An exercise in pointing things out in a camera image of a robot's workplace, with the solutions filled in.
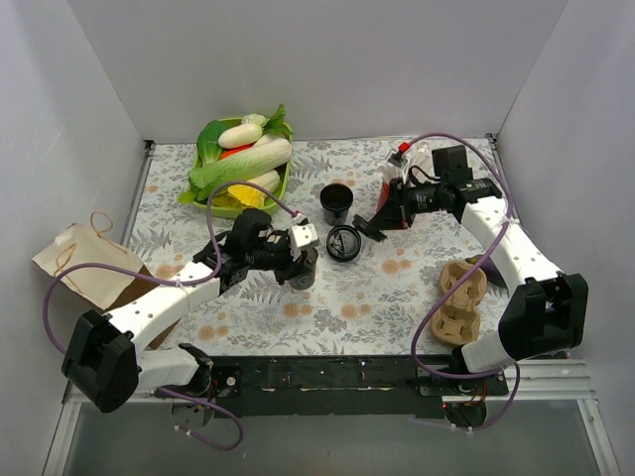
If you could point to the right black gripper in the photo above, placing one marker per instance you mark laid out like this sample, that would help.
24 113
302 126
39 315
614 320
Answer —
395 212

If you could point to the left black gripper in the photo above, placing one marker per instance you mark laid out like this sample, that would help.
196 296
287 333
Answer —
287 258

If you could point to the black coffee cup lid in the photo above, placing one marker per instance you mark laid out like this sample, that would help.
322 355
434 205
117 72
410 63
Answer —
343 243

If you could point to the black coffee cups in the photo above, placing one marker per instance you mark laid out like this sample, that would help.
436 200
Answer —
335 200

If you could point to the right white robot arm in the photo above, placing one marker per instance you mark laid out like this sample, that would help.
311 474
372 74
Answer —
547 308

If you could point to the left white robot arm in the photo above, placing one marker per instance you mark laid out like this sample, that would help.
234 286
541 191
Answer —
109 358

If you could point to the brown paper takeout bag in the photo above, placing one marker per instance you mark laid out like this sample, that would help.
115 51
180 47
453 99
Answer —
81 244

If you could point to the red straw holder cup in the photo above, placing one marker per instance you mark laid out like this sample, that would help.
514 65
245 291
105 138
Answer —
387 206

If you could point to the white wrapped straws bundle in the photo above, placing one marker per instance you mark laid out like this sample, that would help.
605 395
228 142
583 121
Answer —
417 160

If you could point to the floral table mat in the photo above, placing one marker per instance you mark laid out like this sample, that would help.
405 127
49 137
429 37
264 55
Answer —
373 304

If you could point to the large napa cabbage toy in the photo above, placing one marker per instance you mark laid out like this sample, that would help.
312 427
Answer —
244 165

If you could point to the purple toy eggplant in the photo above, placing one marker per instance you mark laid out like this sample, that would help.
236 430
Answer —
489 269

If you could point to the orange carrot toy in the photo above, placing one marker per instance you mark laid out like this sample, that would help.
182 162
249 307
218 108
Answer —
230 152

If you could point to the green bok choy toy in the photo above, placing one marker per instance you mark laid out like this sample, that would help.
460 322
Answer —
211 144

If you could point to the white radish toy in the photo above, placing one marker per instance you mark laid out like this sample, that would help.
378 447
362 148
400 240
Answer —
239 136

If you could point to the cardboard cup carrier tray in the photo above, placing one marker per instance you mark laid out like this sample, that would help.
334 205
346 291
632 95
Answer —
458 320

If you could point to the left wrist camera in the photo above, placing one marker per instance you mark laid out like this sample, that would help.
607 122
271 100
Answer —
302 239

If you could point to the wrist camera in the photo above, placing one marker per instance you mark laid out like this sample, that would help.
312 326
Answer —
397 160
302 239

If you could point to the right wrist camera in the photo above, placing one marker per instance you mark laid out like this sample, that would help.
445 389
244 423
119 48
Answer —
397 160

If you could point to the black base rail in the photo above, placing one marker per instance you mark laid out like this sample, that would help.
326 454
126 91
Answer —
278 386

